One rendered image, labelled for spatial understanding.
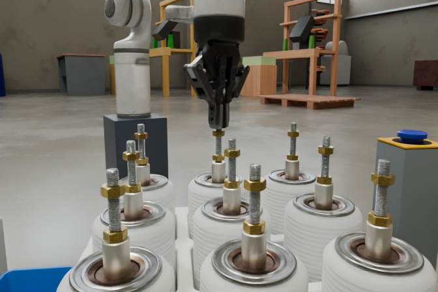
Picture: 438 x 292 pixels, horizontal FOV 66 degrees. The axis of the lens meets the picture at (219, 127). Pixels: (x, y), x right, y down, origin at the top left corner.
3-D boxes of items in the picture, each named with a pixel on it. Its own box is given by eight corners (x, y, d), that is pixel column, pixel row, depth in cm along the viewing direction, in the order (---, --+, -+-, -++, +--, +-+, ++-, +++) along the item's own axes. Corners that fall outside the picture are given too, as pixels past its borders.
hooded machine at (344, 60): (335, 85, 1216) (337, 42, 1192) (351, 86, 1157) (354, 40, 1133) (318, 86, 1174) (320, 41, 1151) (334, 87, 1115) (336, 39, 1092)
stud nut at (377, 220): (364, 218, 32) (365, 210, 32) (380, 217, 32) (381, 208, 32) (378, 227, 30) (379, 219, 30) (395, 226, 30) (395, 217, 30)
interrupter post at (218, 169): (210, 180, 54) (210, 160, 54) (225, 179, 55) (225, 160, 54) (211, 184, 52) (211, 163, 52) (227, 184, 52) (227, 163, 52)
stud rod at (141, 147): (140, 174, 51) (138, 124, 50) (138, 173, 52) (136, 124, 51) (146, 173, 51) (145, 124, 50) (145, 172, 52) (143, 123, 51)
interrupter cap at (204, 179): (193, 175, 57) (193, 171, 57) (238, 174, 57) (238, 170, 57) (195, 191, 49) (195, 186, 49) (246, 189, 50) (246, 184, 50)
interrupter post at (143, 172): (137, 182, 53) (136, 161, 53) (152, 182, 53) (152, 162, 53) (133, 188, 51) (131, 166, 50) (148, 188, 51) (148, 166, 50)
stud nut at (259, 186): (260, 193, 28) (260, 183, 28) (241, 189, 29) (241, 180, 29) (268, 186, 30) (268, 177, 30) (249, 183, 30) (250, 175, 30)
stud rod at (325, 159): (320, 192, 44) (322, 135, 43) (328, 193, 43) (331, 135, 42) (319, 195, 43) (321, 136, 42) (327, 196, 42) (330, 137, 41)
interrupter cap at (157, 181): (126, 177, 56) (126, 173, 56) (171, 178, 55) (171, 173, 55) (109, 193, 48) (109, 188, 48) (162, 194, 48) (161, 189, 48)
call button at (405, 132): (390, 142, 54) (392, 129, 53) (414, 141, 54) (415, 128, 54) (407, 147, 50) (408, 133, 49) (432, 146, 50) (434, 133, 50)
